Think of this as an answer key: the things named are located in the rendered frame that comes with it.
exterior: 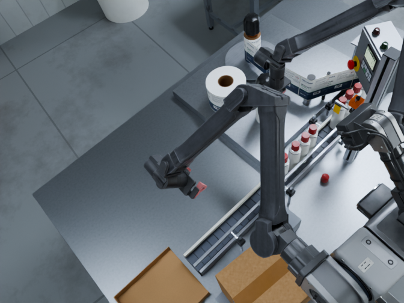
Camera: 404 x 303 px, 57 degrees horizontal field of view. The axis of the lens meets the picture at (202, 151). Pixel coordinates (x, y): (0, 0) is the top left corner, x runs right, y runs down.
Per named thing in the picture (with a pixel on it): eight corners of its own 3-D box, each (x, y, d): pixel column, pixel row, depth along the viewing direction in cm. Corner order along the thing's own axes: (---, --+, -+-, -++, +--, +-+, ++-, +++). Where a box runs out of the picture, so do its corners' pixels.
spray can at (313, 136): (306, 145, 175) (312, 119, 157) (315, 151, 172) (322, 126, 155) (299, 151, 173) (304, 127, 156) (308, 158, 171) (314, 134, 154)
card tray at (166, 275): (170, 249, 163) (168, 246, 159) (210, 293, 151) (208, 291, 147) (116, 299, 155) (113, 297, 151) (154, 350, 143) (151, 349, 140)
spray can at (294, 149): (291, 160, 172) (295, 136, 154) (300, 166, 169) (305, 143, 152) (284, 167, 170) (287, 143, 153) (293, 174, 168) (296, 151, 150)
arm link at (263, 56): (285, 48, 127) (298, 48, 132) (261, 32, 132) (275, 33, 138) (269, 78, 133) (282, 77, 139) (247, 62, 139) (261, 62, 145)
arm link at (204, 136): (247, 100, 92) (272, 98, 100) (237, 81, 94) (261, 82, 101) (160, 178, 120) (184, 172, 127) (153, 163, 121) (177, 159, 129)
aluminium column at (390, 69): (348, 152, 175) (391, 45, 119) (356, 157, 173) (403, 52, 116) (342, 158, 174) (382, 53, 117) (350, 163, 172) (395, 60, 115)
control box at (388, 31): (376, 59, 144) (391, 20, 128) (394, 92, 135) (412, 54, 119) (350, 64, 144) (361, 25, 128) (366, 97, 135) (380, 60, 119)
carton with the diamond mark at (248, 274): (277, 244, 156) (280, 222, 133) (319, 291, 144) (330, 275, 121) (221, 290, 149) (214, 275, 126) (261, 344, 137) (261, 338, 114)
